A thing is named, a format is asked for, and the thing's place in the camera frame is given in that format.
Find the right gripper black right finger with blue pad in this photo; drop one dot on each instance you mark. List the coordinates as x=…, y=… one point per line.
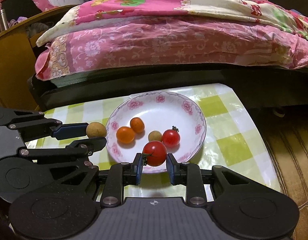
x=192, y=177

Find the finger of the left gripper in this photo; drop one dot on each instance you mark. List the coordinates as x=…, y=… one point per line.
x=77, y=148
x=32, y=130

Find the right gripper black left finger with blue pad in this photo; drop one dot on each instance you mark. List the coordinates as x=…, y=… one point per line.
x=116, y=178

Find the tan longan fruit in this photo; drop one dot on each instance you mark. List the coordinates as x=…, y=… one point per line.
x=96, y=129

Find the yellow-orange cherry tomato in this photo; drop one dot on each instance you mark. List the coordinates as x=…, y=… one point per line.
x=125, y=135

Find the red cherry tomato with stem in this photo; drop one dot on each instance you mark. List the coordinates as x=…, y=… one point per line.
x=154, y=154

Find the tan longan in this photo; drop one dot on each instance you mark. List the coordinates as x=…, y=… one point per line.
x=155, y=136

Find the small orange tangerine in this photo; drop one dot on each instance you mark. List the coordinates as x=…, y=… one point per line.
x=137, y=125

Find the green white checkered tablecloth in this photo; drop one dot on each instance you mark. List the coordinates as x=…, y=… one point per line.
x=232, y=139

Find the white plate, pink flowers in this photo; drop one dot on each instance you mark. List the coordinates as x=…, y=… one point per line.
x=159, y=111

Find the wooden cabinet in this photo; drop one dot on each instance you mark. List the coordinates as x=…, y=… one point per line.
x=17, y=60

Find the steel thermos bottle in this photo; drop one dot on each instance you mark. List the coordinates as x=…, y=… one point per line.
x=3, y=21

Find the pink floral quilt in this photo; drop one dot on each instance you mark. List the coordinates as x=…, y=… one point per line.
x=102, y=34

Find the black sofa bed frame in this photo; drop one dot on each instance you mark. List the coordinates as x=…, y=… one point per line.
x=256, y=86

